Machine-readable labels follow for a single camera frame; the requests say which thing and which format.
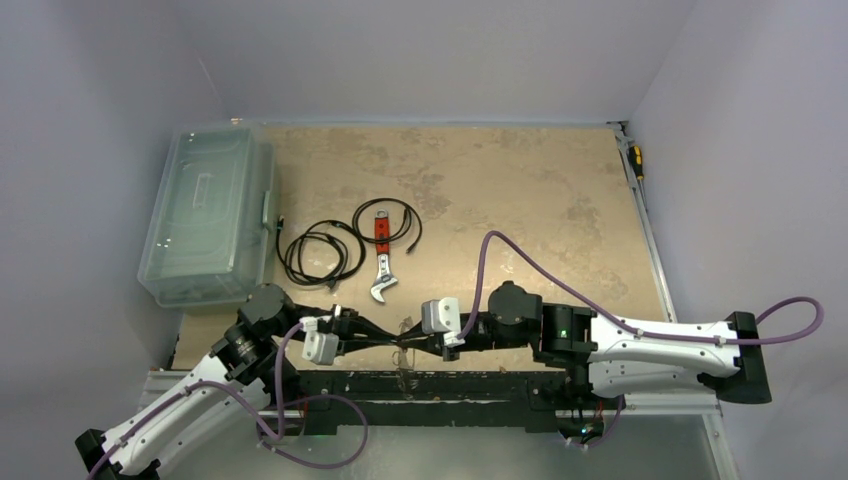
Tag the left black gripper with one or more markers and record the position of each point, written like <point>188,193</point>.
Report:
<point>356,331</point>

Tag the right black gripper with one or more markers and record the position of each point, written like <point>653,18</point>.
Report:
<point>436,346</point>

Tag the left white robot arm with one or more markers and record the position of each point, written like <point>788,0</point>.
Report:
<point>245,370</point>

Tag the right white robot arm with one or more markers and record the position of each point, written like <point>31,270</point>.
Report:
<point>602,357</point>

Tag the clear plastic storage box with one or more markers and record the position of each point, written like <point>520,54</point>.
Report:
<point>209,239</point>

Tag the yellow black screwdriver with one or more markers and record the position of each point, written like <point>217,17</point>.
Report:
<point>635,160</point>

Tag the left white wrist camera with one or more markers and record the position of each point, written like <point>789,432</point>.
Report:
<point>319,348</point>

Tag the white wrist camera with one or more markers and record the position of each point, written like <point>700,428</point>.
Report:
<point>319,348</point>
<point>443,316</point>

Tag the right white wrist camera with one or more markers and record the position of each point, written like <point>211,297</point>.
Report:
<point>443,316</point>

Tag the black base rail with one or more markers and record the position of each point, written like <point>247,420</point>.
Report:
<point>535,401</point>

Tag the red handled adjustable wrench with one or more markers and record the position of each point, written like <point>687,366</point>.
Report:
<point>385,277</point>

